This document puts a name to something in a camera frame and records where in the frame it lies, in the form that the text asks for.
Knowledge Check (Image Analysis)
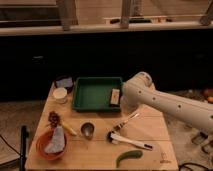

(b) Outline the silver metal fork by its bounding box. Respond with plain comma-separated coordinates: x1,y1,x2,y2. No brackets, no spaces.
113,113,140,131

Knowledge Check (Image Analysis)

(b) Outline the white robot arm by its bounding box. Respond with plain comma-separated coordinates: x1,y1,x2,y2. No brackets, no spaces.
122,72,213,134

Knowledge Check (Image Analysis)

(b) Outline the small metal cup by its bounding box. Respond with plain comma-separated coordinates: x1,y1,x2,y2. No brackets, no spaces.
81,122,95,140

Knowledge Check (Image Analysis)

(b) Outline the white paper cup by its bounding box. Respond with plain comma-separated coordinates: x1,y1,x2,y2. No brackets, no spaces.
53,87,67,104

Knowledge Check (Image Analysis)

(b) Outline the tan wooden block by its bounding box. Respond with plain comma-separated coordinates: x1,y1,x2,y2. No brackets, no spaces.
110,89,120,105

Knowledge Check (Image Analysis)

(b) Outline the green plastic tray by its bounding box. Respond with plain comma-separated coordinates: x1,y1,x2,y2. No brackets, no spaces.
72,77,123,112

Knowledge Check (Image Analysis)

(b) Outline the yellow toy banana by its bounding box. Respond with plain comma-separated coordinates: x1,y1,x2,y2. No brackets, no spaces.
62,122,77,136

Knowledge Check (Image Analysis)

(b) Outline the dark brown grape bunch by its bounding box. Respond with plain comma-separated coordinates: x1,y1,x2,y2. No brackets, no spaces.
48,111,60,128

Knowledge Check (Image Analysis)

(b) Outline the green pea pod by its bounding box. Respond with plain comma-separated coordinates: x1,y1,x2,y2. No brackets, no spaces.
116,150,143,167

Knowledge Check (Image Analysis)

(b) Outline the grey blue cloth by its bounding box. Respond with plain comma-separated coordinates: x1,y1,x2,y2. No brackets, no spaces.
44,126,65,154

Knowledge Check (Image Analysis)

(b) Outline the orange bowl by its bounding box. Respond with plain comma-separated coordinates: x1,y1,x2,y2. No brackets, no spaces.
36,129,65,161

